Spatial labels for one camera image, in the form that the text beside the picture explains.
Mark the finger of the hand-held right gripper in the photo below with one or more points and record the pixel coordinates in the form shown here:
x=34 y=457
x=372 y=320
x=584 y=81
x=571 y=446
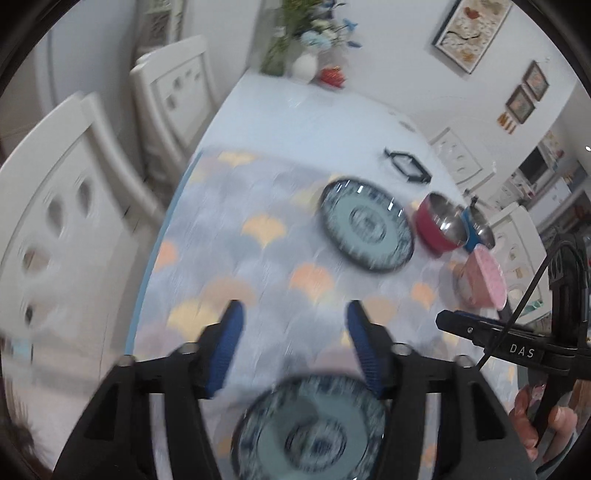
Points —
x=466 y=328

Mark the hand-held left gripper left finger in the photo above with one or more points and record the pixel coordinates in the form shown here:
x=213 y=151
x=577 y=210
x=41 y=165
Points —
x=228 y=346

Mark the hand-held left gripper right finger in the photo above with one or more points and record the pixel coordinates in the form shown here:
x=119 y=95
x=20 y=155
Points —
x=364 y=350

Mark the pink bowl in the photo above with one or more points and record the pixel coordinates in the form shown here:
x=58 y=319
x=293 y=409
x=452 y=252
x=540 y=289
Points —
x=485 y=277

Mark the blue steel bowl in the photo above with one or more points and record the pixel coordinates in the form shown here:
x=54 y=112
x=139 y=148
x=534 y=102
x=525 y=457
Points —
x=470 y=235

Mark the blue patterned plate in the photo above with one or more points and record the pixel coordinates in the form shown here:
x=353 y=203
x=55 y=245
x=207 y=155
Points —
x=314 y=443
x=364 y=226

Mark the red steel bowl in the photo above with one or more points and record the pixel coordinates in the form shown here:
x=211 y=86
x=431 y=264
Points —
x=427 y=226

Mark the person's right hand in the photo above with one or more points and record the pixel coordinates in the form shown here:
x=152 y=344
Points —
x=524 y=415

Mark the fan patterned table mat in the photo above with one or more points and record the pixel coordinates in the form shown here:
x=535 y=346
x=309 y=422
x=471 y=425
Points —
x=258 y=258

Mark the black trivet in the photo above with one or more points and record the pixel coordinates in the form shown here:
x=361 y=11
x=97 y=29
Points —
x=415 y=177

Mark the red ornament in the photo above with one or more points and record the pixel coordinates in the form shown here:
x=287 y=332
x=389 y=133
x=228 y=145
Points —
x=332 y=76

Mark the white vase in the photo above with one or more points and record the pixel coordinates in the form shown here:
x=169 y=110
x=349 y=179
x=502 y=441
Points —
x=304 y=67

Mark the green plant in glass vase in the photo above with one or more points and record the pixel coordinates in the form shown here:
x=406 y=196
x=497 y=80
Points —
x=277 y=50

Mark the blue and white flowers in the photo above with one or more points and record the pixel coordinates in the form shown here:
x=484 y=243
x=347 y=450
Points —
x=323 y=32

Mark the small framed wall picture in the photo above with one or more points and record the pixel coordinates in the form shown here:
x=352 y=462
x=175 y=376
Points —
x=521 y=104
x=535 y=81

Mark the large framed wall picture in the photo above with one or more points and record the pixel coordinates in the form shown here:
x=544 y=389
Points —
x=471 y=32

